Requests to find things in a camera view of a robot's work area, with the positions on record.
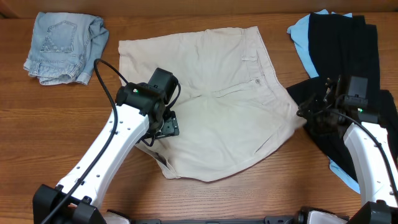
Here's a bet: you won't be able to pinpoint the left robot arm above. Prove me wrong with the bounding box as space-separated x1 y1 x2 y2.
32 68 181 223

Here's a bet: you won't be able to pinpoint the light blue shirt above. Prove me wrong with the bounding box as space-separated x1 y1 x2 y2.
287 14 360 194

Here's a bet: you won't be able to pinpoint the beige khaki shorts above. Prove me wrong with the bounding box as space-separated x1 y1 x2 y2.
118 27 305 182

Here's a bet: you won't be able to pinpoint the black garment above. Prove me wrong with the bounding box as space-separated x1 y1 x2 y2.
287 10 397 180

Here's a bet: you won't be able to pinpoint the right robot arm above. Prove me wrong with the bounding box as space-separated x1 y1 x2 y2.
297 76 397 224

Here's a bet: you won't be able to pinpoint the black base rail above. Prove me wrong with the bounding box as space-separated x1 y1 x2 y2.
102 207 352 224

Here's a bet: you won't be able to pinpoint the folded light denim jeans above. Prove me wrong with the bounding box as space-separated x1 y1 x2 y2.
24 12 109 85

